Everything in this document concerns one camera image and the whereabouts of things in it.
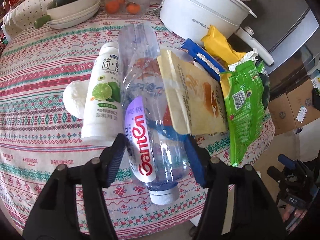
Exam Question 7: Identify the grey refrigerator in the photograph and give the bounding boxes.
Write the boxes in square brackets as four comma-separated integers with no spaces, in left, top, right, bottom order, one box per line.
[241,0,319,73]

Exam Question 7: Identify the crumpled white paper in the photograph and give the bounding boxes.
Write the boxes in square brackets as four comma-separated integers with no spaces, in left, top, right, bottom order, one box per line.
[228,48,259,72]

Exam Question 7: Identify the beige orange snack bag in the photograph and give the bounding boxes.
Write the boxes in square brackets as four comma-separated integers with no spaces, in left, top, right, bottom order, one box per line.
[157,49,228,135]

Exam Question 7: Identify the white stacked plates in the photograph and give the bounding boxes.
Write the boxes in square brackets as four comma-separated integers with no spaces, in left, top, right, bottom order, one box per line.
[47,0,101,29]

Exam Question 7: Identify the small green pepper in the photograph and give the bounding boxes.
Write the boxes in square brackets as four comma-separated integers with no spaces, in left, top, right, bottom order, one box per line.
[34,15,52,29]

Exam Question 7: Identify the green snack bag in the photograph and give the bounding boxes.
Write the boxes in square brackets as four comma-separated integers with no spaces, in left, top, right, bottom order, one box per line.
[220,60,270,166]

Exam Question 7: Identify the white electric cooking pot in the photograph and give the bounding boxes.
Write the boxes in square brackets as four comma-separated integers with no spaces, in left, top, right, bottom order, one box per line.
[160,0,274,66]

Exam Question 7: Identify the white lime yogurt bottle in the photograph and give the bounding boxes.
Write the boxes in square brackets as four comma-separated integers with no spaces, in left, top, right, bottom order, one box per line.
[81,42,123,146]

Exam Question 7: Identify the clear Ganten water bottle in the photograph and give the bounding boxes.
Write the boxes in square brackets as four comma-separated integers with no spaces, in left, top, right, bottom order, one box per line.
[118,23,189,205]

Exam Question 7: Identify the white bowl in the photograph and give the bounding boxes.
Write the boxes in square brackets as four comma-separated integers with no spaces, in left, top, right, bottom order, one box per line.
[46,0,96,20]

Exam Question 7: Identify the yellow snack wrapper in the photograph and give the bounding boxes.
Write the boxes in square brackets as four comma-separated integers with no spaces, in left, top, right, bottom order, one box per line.
[201,25,246,65]

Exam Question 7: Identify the blue cardboard box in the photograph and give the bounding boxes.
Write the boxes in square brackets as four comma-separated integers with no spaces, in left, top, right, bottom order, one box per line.
[181,38,226,81]

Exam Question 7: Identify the white tissue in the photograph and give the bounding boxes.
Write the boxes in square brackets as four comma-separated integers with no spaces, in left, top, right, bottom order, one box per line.
[63,80,89,119]

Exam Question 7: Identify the floral cloth bundle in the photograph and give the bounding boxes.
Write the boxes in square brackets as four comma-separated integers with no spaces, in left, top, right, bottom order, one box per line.
[2,0,52,40]

